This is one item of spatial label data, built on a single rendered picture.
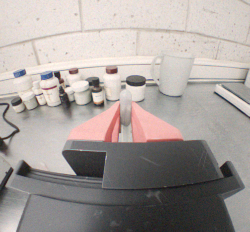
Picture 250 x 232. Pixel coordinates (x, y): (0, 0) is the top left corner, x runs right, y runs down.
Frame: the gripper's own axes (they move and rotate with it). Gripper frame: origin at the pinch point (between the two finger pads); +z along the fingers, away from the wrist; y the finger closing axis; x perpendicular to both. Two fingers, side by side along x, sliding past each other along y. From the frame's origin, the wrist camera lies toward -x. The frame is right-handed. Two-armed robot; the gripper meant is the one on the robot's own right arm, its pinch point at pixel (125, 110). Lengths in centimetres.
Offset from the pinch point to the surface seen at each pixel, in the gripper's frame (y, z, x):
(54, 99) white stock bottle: 24.3, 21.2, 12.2
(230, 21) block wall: -54, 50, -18
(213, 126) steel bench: -24.9, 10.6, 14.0
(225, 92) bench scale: -40.7, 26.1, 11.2
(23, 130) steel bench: 29.8, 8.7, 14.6
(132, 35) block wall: -2.6, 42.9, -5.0
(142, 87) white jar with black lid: -5.4, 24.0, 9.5
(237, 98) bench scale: -42.4, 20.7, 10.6
